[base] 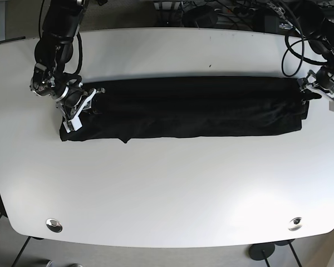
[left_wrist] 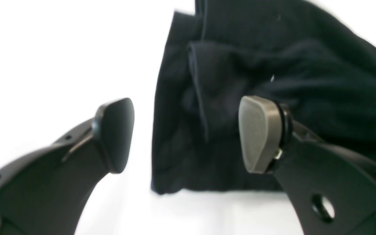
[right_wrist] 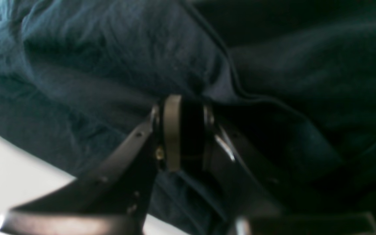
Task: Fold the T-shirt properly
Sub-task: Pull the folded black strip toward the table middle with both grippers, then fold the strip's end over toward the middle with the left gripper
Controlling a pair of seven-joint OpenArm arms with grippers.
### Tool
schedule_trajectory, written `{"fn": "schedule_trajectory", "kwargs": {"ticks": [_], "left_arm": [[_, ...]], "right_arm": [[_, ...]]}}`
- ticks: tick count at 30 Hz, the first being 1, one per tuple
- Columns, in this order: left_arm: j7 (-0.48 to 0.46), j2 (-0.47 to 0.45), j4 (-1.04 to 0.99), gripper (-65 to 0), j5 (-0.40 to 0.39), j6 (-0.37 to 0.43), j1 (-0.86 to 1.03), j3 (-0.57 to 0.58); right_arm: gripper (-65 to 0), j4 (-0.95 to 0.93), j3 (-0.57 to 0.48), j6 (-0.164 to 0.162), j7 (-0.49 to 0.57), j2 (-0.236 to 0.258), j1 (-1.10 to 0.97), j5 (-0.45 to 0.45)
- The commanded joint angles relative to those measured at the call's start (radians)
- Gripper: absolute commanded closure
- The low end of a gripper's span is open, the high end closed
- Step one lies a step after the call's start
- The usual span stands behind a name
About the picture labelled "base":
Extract black round stand base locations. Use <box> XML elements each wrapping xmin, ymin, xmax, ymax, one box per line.
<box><xmin>248</xmin><ymin>243</ymin><xmax>275</xmax><ymax>261</ymax></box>

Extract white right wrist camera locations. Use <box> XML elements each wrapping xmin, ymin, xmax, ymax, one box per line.
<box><xmin>63</xmin><ymin>117</ymin><xmax>82</xmax><ymax>133</ymax></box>

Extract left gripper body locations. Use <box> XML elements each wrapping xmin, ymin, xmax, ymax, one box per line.
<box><xmin>297</xmin><ymin>66</ymin><xmax>334</xmax><ymax>103</ymax></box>

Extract grey sneaker shoe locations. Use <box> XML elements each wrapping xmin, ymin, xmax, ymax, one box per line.
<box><xmin>45</xmin><ymin>260</ymin><xmax>53</xmax><ymax>267</ymax></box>
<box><xmin>68</xmin><ymin>263</ymin><xmax>83</xmax><ymax>267</ymax></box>

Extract chrome table grommet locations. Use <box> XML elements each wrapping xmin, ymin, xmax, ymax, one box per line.
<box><xmin>287</xmin><ymin>217</ymin><xmax>303</xmax><ymax>231</ymax></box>
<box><xmin>46</xmin><ymin>218</ymin><xmax>63</xmax><ymax>233</ymax></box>

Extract left chrome table grommet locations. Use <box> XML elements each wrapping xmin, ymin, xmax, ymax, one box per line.
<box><xmin>46</xmin><ymin>218</ymin><xmax>63</xmax><ymax>233</ymax></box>

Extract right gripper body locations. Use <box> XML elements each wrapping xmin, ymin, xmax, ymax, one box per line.
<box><xmin>30</xmin><ymin>63</ymin><xmax>105</xmax><ymax>124</ymax></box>

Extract black power adapter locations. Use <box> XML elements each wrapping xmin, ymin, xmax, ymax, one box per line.
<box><xmin>182</xmin><ymin>5</ymin><xmax>218</xmax><ymax>28</ymax></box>

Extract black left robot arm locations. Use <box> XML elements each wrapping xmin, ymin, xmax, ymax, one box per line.
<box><xmin>267</xmin><ymin>1</ymin><xmax>334</xmax><ymax>111</ymax></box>

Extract right chrome table grommet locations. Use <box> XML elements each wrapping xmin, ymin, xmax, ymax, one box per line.
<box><xmin>287</xmin><ymin>217</ymin><xmax>303</xmax><ymax>231</ymax></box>

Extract black electronics box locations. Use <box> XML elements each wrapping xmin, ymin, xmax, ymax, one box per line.
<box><xmin>252</xmin><ymin>9</ymin><xmax>292</xmax><ymax>35</ymax></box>

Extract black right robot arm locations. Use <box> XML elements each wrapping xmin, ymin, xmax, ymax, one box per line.
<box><xmin>30</xmin><ymin>1</ymin><xmax>104</xmax><ymax>131</ymax></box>

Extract black T-shirt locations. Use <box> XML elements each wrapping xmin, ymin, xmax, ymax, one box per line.
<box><xmin>60</xmin><ymin>77</ymin><xmax>320</xmax><ymax>142</ymax></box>

